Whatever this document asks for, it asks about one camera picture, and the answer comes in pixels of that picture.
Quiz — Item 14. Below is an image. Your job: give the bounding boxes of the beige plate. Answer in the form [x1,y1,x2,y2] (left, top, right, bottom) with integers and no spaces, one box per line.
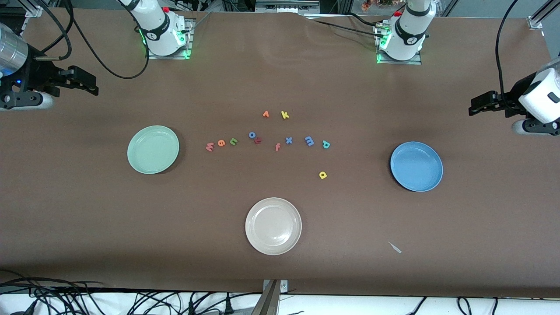
[245,197,302,256]

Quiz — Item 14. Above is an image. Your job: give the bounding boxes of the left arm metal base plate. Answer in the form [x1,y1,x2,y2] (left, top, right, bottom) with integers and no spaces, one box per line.
[375,22,423,65]

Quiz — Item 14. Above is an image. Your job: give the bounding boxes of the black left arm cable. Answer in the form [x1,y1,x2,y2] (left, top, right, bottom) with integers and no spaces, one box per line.
[495,0,521,112]

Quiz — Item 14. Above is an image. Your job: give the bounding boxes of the blue plate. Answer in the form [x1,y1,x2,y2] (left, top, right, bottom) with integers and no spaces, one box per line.
[390,141,444,192]

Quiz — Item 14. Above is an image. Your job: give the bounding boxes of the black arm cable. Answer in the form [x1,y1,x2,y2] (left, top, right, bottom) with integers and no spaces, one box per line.
[33,0,151,80]
[495,0,521,112]

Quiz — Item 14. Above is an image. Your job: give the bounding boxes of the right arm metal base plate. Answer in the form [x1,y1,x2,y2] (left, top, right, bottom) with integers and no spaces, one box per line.
[147,17,194,60]

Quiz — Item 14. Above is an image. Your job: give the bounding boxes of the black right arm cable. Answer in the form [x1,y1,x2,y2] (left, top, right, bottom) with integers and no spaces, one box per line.
[33,0,151,80]

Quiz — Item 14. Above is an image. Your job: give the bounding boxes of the black cables at arm base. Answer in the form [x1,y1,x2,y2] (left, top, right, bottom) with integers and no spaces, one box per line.
[313,12,391,39]

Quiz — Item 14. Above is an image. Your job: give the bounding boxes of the aluminium profile bar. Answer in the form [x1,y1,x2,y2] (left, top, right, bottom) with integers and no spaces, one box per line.
[251,280,280,315]

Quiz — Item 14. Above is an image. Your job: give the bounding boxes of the brown table cover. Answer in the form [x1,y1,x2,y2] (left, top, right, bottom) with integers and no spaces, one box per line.
[0,7,560,299]

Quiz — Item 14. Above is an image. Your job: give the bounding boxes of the tangled black cables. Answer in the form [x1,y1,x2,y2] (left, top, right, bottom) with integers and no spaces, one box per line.
[0,269,263,315]

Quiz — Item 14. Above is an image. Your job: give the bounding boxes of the grey metal equipment box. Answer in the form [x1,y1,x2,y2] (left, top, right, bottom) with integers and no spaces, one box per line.
[256,0,320,14]

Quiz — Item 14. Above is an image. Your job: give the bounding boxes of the green plate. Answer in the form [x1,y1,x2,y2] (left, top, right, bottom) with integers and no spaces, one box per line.
[127,125,180,175]

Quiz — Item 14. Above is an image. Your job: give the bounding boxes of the grey metal bracket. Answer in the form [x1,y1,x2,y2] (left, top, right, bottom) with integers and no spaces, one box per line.
[262,279,288,294]

